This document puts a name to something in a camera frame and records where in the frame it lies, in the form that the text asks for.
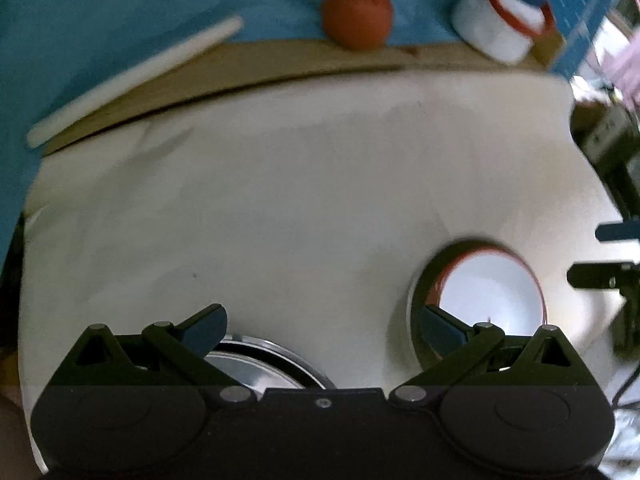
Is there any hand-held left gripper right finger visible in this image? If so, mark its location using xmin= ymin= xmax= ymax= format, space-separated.
xmin=389 ymin=305 xmax=597 ymax=408

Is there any white bowl with red rim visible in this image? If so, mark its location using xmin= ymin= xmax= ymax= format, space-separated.
xmin=406 ymin=237 xmax=549 ymax=368

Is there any white mug with red rim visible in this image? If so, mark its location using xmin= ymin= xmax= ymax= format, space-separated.
xmin=450 ymin=0 xmax=556 ymax=65

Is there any large white red-rimmed bowl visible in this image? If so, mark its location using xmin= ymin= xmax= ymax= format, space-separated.
xmin=431 ymin=247 xmax=547 ymax=336

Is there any cardboard box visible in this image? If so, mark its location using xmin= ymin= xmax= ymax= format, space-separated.
xmin=570 ymin=102 xmax=640 ymax=161

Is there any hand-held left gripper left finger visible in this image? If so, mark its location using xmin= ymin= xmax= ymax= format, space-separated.
xmin=47 ymin=303 xmax=253 ymax=408

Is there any blue gridded board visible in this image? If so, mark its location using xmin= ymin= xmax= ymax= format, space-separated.
xmin=547 ymin=0 xmax=631 ymax=81

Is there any blue cloth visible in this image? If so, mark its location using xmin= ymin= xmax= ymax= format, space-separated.
xmin=0 ymin=0 xmax=571 ymax=281

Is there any wooden board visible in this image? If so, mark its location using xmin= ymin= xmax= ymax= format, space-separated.
xmin=40 ymin=40 xmax=551 ymax=158

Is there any white stick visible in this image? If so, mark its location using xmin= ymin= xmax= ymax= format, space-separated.
xmin=26 ymin=15 xmax=245 ymax=150

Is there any orange ball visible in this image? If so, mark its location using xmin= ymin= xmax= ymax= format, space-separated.
xmin=321 ymin=0 xmax=395 ymax=52

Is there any pink cloth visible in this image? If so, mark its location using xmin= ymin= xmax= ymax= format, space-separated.
xmin=600 ymin=35 xmax=640 ymax=111

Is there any metal bowl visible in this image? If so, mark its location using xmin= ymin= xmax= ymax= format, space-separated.
xmin=204 ymin=334 xmax=337 ymax=391

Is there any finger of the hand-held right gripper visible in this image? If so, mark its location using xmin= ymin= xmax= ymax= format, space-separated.
xmin=595 ymin=220 xmax=640 ymax=242
xmin=566 ymin=261 xmax=640 ymax=291

